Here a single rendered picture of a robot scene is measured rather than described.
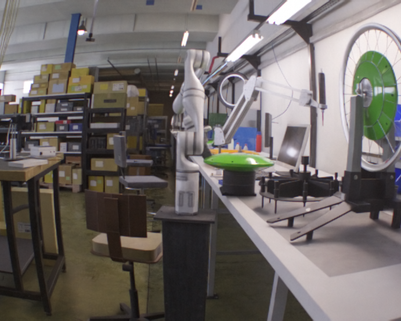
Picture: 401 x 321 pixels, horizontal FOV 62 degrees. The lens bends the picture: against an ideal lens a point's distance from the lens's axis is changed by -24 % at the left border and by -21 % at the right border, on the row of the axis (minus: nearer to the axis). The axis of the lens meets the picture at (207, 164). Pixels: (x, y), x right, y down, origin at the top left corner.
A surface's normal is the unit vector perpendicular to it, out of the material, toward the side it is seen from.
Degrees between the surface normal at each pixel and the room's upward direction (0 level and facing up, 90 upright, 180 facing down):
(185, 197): 90
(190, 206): 90
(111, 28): 90
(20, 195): 90
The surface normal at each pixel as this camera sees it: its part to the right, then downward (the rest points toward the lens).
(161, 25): 0.10, 0.10
